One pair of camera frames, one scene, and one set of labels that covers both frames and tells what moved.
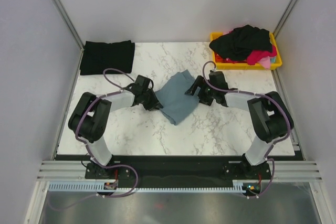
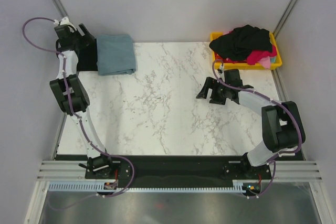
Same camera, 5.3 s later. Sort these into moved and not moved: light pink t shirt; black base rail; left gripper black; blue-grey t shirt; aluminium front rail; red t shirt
Moved: blue-grey t shirt; left gripper black
Not moved: light pink t shirt; black base rail; aluminium front rail; red t shirt
